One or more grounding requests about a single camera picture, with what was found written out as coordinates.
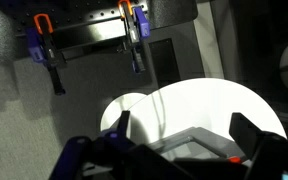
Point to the blue orange bar clamp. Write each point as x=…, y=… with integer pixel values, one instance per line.
x=42, y=49
x=137, y=28

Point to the grey toy microwave oven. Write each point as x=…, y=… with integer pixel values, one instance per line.
x=197, y=143

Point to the black perforated mounting board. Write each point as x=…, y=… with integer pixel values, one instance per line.
x=79, y=23

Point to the blue orange left bar clamp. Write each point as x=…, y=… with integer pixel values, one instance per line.
x=42, y=49

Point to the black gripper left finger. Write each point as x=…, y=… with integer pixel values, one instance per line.
x=123, y=124

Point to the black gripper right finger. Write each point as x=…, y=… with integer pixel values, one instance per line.
x=245, y=134

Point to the white toy stove top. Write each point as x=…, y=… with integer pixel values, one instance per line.
x=200, y=102

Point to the blue orange right bar clamp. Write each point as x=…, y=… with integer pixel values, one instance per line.
x=137, y=28

